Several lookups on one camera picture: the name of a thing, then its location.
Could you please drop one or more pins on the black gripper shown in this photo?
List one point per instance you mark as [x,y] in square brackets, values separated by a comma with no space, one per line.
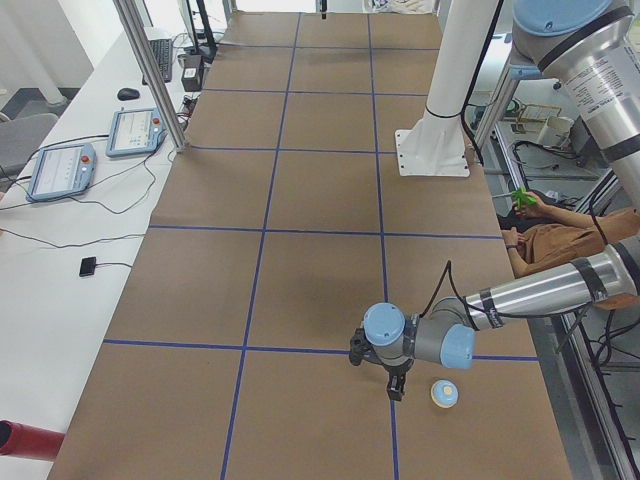
[395,371]

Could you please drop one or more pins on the blue and cream bell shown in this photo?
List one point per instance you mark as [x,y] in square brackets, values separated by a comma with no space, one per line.
[444,393]

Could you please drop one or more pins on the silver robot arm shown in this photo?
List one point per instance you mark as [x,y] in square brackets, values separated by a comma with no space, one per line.
[583,44]

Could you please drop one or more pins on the brown paper table cover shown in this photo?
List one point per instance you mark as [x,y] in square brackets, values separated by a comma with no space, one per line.
[250,250]

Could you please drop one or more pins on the person in brown shirt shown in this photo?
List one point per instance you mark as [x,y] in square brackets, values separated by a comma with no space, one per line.
[552,236]

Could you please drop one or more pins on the blue tape grid lines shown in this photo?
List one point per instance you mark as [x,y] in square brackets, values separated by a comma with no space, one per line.
[270,200]

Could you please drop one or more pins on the small black puck device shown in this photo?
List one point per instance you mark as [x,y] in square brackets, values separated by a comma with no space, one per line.
[87,266]

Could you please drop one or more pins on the far blue teach pendant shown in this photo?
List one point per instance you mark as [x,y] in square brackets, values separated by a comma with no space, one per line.
[135,132]

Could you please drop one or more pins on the blue teach pendant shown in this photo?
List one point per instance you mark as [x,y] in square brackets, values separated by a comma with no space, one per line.
[61,171]
[135,132]

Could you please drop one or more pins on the small black power box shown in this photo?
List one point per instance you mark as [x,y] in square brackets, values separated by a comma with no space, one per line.
[193,73]

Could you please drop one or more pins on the red cylinder bottle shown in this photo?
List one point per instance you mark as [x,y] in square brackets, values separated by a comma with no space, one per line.
[29,442]

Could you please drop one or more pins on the near blue teach pendant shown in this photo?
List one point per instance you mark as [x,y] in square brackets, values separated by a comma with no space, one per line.
[61,171]

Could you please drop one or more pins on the black computer mouse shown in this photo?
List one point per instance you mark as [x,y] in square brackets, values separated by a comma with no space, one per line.
[128,94]

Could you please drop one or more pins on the black keyboard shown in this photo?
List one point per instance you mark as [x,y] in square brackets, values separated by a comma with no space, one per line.
[162,50]

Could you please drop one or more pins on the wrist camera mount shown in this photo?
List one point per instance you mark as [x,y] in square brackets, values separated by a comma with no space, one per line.
[359,347]

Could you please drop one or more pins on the green handled tool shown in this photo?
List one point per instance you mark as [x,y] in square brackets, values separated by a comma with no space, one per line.
[523,201]

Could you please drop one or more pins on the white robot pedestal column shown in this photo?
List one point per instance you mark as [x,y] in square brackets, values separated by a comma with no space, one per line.
[435,146]

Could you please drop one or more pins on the aluminium frame post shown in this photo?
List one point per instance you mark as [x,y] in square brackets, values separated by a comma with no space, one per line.
[133,26]

